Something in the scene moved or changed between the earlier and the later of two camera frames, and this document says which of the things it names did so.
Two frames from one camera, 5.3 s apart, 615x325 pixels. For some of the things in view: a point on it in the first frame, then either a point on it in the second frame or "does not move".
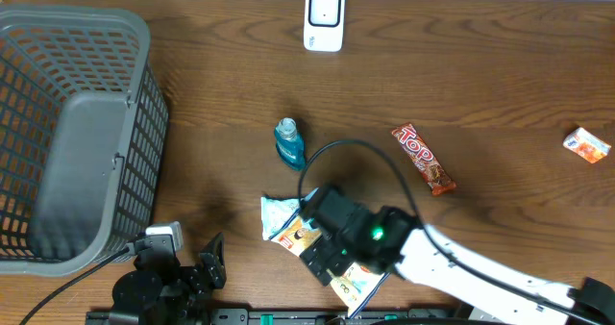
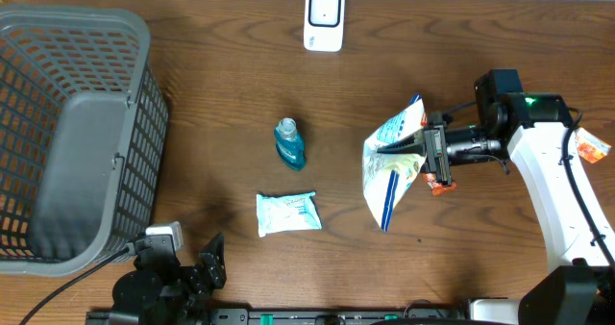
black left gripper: (213, 267) does not move
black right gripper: (335, 266) to (436, 143)
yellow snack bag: (356, 285) to (386, 177)
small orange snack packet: (588, 145) does not move
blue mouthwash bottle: (289, 145) does not move
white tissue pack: (276, 212) does not move
